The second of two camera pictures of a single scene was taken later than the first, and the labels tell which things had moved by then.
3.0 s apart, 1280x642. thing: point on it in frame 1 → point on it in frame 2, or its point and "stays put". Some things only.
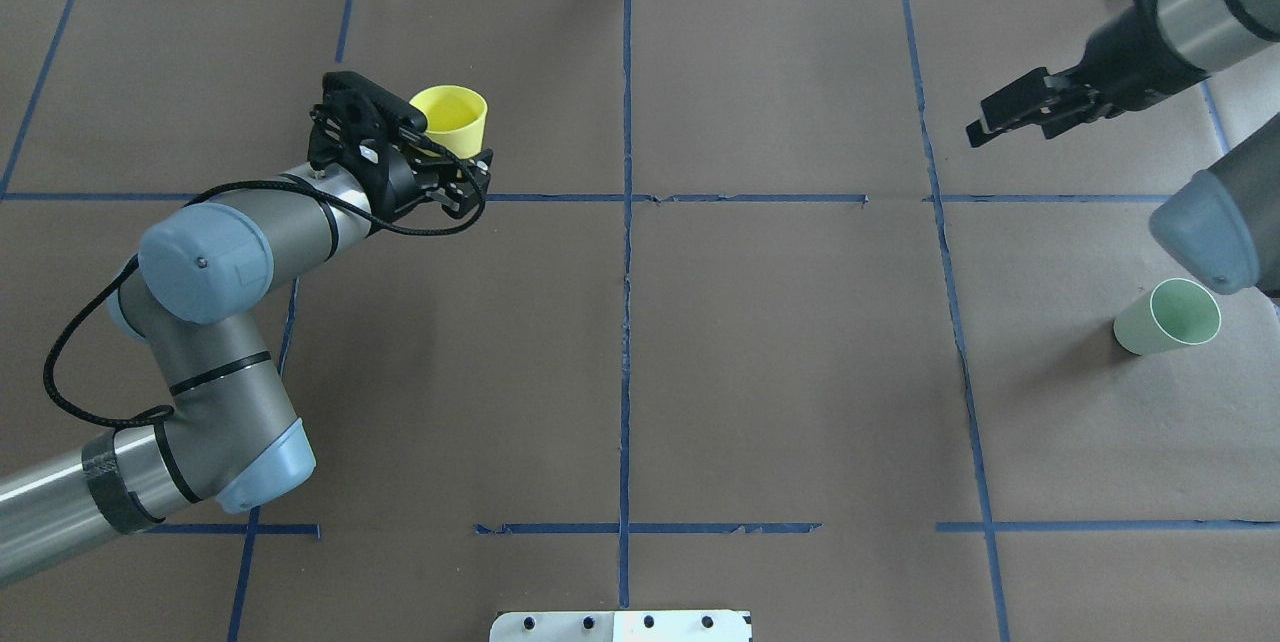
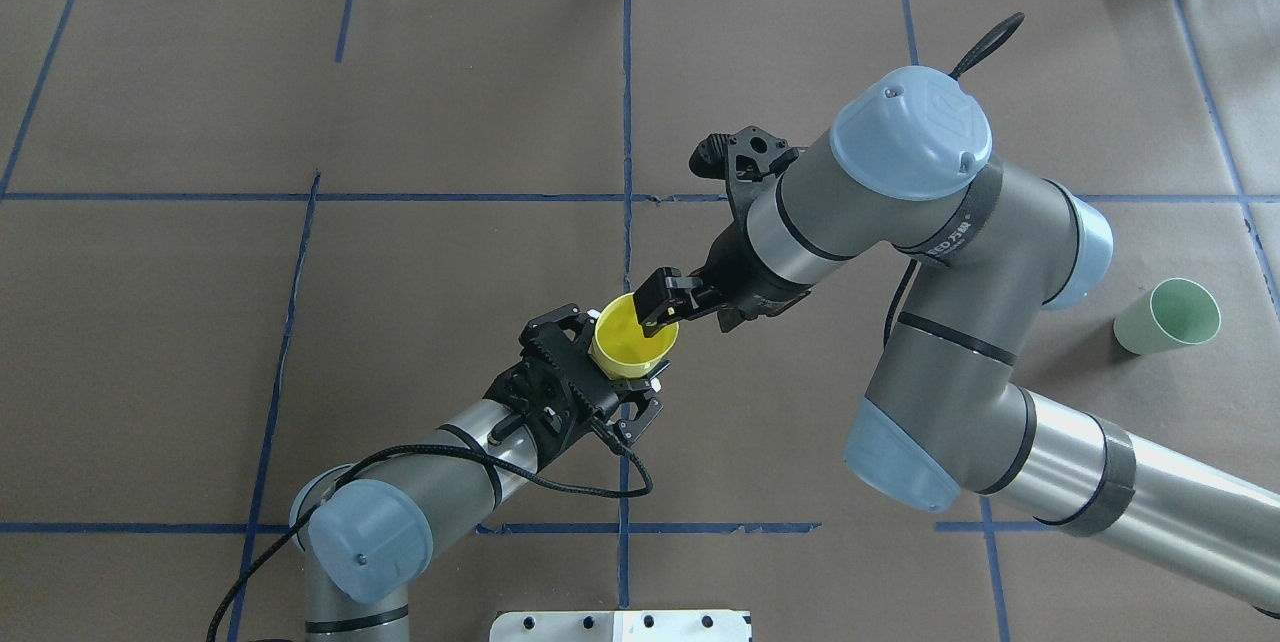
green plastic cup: [1178, 312] stays put
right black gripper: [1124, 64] → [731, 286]
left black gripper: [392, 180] → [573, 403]
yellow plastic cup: [455, 117] → [619, 346]
